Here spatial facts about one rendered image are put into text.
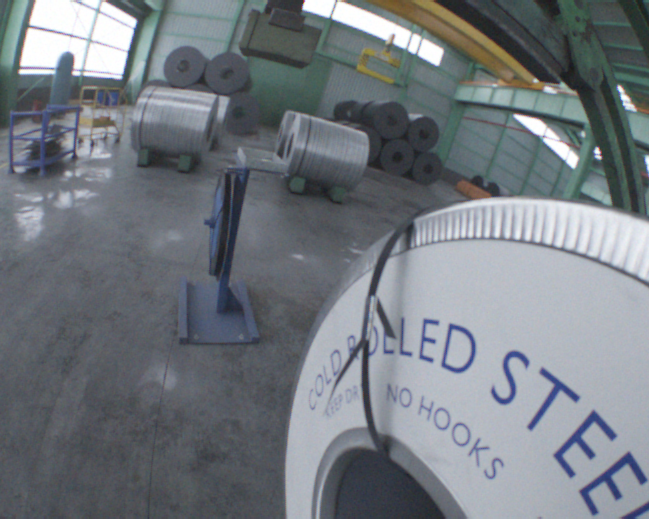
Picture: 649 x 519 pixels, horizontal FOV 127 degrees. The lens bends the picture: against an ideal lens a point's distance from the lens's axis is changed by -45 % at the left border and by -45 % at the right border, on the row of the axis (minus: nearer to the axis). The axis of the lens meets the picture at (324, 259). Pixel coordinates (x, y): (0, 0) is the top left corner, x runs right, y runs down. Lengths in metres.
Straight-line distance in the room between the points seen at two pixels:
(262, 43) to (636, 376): 0.90
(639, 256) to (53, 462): 1.66
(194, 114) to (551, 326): 4.77
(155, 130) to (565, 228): 4.91
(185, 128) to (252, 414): 4.15
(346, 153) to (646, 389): 4.88
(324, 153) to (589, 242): 4.69
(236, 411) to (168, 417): 0.34
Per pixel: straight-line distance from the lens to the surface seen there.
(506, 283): 0.29
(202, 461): 1.41
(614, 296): 0.25
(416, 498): 0.92
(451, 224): 0.36
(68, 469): 1.50
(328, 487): 0.73
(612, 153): 1.14
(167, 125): 4.87
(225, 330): 1.88
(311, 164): 4.84
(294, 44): 0.85
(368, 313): 0.38
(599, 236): 0.25
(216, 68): 11.13
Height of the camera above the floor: 1.32
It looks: 26 degrees down
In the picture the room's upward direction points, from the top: 19 degrees clockwise
